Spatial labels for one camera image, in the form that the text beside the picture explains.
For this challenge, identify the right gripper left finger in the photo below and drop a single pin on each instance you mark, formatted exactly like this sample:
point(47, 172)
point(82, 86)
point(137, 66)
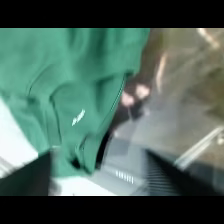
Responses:
point(30, 180)

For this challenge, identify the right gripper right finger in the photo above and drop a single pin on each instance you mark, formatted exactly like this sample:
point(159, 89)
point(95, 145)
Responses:
point(166, 180)

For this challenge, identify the green T-shirt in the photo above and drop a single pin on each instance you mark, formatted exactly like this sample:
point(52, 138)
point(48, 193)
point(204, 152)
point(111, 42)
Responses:
point(60, 76)

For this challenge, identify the silver frame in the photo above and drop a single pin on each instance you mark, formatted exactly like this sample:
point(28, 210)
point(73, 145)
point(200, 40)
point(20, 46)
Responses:
point(196, 150)

